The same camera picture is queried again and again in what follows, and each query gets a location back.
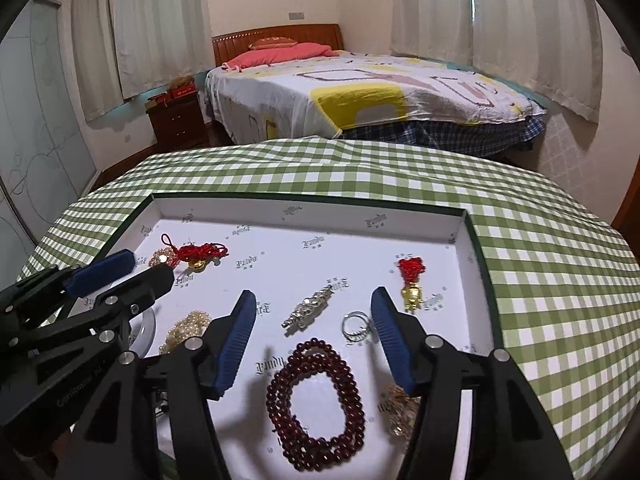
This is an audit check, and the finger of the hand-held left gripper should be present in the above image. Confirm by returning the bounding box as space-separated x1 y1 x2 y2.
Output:
0 249 136 317
27 263 176 358

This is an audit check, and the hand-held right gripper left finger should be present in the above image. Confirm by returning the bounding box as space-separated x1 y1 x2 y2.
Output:
59 288 259 480

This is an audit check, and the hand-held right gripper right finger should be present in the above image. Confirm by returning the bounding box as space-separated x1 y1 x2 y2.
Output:
370 286 577 480

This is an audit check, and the silver ring with pearl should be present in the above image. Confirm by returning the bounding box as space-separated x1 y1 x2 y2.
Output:
341 311 382 345

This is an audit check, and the pearl bracelet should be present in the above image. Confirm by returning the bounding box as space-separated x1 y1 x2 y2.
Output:
158 309 214 357

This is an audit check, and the white bangle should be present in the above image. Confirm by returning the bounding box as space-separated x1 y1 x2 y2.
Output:
127 305 157 361

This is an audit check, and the red cord gold flower charm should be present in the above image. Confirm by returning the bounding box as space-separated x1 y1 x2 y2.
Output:
149 232 230 275

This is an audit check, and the gold chain jewelry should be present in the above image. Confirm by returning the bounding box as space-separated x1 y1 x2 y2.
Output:
382 382 424 437

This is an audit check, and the red knot gold figure charm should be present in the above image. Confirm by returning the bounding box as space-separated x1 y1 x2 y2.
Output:
397 255 426 314

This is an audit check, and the crystal brooch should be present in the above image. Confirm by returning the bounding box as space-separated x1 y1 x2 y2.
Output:
281 287 334 331

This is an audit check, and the green box with white lining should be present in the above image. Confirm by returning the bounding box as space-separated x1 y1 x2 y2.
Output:
97 191 507 480

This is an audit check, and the dark red bead bracelet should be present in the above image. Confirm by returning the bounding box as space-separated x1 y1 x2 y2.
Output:
266 338 369 472

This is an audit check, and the grey wardrobe door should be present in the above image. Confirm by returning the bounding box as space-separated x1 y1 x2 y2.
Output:
0 0 99 273

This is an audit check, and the wooden nightstand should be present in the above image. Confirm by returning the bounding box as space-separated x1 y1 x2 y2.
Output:
145 92 209 154

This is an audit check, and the green checkered tablecloth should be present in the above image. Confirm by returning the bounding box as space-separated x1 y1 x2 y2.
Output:
17 137 640 480

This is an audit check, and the blue plaid sheet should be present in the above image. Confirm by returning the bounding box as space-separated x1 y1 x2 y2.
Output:
345 114 547 162

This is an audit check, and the white curtain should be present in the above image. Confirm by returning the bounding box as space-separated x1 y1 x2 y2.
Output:
70 0 124 124
389 0 474 69
470 0 604 124
112 0 214 102

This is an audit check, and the printed bedsheet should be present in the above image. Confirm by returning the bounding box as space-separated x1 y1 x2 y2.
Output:
205 50 549 145

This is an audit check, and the pink pillow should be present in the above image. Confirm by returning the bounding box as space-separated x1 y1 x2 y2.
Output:
221 42 334 71

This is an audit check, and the orange pillow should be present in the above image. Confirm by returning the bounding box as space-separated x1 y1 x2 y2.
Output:
248 37 297 51

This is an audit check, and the wooden door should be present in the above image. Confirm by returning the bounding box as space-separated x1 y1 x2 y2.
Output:
612 159 640 242

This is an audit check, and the wooden bed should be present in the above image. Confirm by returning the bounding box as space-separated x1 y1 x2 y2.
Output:
205 23 549 162

